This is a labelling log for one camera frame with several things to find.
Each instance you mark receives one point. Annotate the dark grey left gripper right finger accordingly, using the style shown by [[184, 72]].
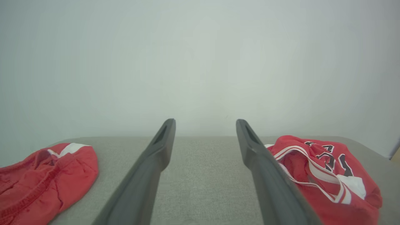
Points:
[[275, 193]]

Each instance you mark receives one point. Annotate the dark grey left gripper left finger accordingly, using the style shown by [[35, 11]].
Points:
[[140, 187]]

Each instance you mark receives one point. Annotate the red jersey with black numbers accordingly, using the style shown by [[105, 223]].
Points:
[[315, 203]]

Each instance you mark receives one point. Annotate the red shorts with white stripes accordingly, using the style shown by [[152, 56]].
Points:
[[40, 184]]

